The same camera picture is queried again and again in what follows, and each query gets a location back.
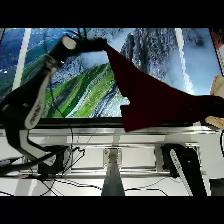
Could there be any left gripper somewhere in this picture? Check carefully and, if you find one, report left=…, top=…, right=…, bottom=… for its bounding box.
left=79, top=37, right=109, bottom=54

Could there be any dark red garment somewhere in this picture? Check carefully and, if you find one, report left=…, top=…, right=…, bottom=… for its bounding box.
left=103, top=42, right=224, bottom=133

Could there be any cream garment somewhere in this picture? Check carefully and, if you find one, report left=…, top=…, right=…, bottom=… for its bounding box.
left=204, top=74, right=224, bottom=131

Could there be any silver frame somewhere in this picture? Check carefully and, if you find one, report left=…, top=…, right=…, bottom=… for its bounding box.
left=0, top=123, right=224, bottom=197

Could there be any black cable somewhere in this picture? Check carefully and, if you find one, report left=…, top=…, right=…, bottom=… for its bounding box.
left=53, top=176, right=168, bottom=197
left=49, top=145, right=87, bottom=188

